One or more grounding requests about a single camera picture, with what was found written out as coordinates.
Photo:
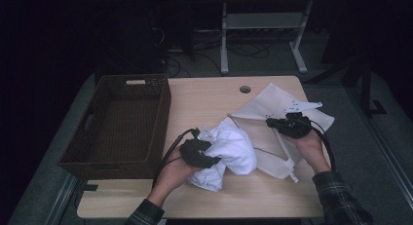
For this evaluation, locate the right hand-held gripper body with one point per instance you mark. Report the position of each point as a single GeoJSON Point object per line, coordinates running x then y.
{"type": "Point", "coordinates": [293, 124]}

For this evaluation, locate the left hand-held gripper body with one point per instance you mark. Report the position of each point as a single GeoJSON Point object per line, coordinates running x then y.
{"type": "Point", "coordinates": [195, 152]}

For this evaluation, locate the white zippered laundry bag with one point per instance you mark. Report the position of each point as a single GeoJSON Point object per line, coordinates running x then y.
{"type": "Point", "coordinates": [276, 101]}

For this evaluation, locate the white garment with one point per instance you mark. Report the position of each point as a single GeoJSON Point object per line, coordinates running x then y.
{"type": "Point", "coordinates": [233, 150]}

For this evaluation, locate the brown wicker basket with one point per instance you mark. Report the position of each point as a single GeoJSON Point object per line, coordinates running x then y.
{"type": "Point", "coordinates": [130, 121]}

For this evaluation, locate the person's right hand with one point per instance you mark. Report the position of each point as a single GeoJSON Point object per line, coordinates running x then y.
{"type": "Point", "coordinates": [310, 152]}

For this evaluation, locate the person's left hand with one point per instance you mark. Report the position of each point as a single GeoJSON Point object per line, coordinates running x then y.
{"type": "Point", "coordinates": [173, 176]}

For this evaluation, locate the grey round table grommet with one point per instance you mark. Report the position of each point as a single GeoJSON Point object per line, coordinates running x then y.
{"type": "Point", "coordinates": [245, 89]}

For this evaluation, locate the black metal stand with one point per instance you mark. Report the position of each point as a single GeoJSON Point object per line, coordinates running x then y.
{"type": "Point", "coordinates": [367, 88]}

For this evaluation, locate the black tape strip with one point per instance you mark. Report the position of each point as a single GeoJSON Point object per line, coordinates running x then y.
{"type": "Point", "coordinates": [90, 187]}

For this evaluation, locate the metal floor rail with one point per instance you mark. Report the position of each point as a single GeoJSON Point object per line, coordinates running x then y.
{"type": "Point", "coordinates": [60, 202]}
{"type": "Point", "coordinates": [386, 147]}

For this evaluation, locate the white metal desk frame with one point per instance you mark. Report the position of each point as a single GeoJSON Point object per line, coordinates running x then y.
{"type": "Point", "coordinates": [263, 21]}

